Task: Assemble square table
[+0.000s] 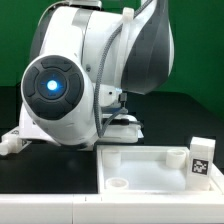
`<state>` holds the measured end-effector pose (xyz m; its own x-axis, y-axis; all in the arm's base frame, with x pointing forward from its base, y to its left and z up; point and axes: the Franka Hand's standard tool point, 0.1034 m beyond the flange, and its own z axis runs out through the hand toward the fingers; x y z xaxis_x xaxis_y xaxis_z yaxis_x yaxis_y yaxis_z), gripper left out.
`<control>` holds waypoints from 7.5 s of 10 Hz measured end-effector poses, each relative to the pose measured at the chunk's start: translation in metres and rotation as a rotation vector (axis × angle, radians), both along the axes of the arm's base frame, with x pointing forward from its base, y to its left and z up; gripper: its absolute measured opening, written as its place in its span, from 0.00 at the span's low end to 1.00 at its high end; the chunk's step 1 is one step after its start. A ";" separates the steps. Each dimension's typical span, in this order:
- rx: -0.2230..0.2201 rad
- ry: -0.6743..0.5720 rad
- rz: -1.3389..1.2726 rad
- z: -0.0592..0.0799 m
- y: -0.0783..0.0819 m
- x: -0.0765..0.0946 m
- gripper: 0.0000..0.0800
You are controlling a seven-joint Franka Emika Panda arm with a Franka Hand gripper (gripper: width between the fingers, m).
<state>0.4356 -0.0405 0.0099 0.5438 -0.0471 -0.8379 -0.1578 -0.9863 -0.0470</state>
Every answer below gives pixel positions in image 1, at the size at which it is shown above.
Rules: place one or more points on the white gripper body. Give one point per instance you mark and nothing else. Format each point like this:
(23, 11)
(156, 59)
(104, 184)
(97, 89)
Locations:
(77, 128)

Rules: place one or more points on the white square tabletop tray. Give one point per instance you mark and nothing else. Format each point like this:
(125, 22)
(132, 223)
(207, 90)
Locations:
(149, 169)

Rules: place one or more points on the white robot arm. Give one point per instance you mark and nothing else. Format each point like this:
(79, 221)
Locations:
(83, 62)

